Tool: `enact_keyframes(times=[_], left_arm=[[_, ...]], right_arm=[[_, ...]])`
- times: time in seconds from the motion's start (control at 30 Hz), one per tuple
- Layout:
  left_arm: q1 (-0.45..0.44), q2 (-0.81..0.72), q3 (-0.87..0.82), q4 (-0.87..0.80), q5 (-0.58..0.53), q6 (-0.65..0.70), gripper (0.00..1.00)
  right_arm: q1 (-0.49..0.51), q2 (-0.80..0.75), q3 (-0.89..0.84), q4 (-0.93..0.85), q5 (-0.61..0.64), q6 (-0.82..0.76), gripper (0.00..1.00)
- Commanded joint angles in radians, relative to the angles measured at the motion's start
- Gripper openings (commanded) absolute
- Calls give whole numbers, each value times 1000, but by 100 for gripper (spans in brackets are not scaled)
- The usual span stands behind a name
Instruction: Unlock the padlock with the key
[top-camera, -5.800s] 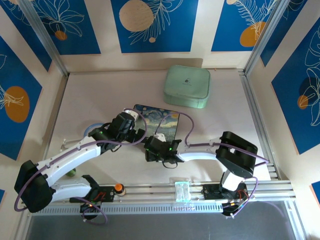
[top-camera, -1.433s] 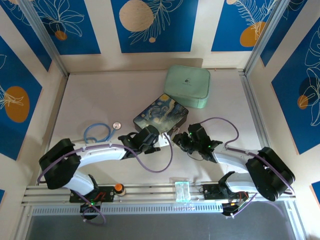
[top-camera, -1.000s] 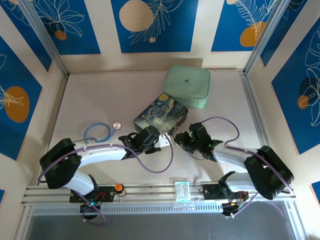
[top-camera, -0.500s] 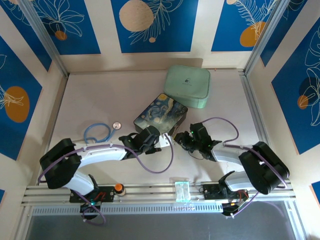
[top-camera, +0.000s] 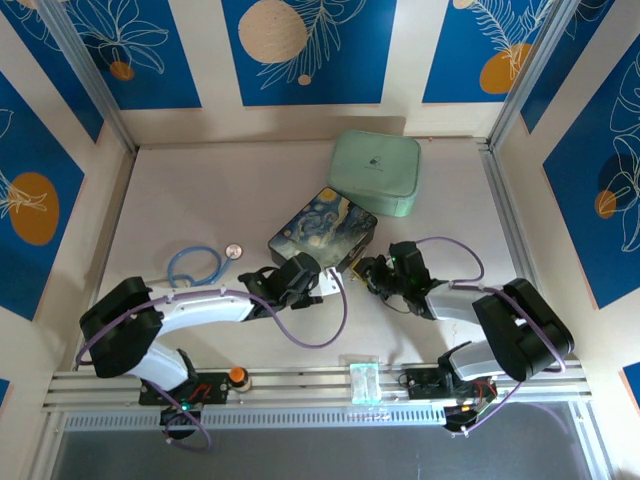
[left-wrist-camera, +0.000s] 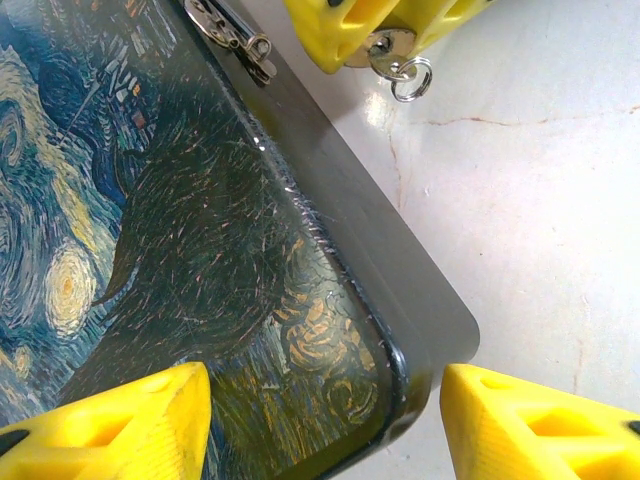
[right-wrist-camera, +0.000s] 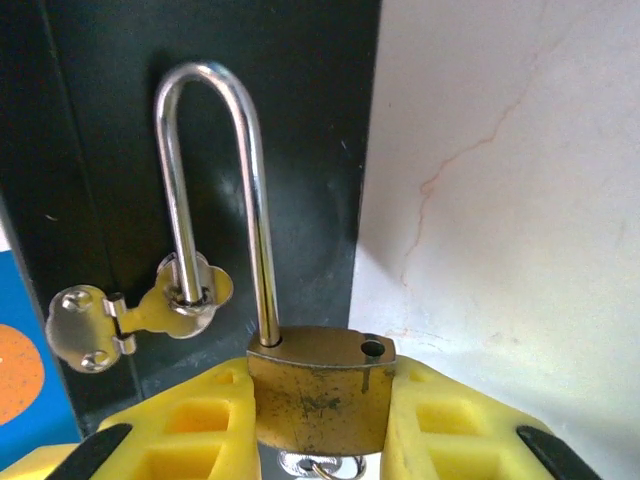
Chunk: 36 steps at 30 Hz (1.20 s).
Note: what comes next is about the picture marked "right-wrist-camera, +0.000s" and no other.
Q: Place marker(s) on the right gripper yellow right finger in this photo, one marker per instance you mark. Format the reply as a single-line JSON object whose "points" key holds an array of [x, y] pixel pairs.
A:
{"points": [[410, 395]]}

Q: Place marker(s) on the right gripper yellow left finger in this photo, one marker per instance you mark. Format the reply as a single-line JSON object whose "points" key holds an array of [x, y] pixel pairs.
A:
{"points": [[165, 400]]}

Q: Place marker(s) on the brass padlock with long shackle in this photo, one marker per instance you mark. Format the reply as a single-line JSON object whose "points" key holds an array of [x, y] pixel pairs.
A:
{"points": [[320, 400]]}

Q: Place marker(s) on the small silver key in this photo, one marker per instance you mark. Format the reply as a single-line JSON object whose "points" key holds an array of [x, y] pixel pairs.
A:
{"points": [[295, 462]]}

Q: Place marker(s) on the starry night painted box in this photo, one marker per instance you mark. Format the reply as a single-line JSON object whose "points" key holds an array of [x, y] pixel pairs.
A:
{"points": [[300, 100]]}

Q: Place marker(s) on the silver box hasp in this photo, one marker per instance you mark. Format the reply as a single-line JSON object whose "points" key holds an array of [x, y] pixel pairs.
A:
{"points": [[75, 330]]}

